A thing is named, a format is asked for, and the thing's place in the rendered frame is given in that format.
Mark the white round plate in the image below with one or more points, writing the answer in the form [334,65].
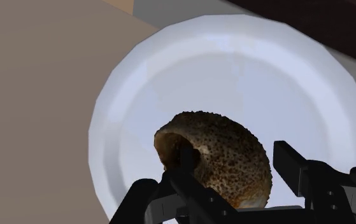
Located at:
[227,77]

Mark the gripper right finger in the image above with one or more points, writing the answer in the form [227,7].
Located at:
[314,183]

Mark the dark brown wooden furniture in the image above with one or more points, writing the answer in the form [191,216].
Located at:
[320,24]

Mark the brown speckled bagel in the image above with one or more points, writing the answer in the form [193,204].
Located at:
[227,161]

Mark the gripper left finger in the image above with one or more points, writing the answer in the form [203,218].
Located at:
[193,195]

